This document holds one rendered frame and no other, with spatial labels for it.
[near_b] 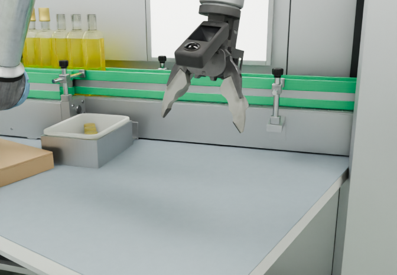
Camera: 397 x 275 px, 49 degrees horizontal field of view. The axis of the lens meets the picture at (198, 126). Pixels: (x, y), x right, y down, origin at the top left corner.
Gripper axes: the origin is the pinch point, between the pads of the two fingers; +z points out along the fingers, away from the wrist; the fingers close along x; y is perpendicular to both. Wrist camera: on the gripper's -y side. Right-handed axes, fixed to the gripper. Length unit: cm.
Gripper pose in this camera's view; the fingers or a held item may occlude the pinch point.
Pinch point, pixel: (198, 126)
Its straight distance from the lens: 73.6
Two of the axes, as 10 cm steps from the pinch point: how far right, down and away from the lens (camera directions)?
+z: -1.4, 9.8, 1.3
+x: -8.9, -1.8, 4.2
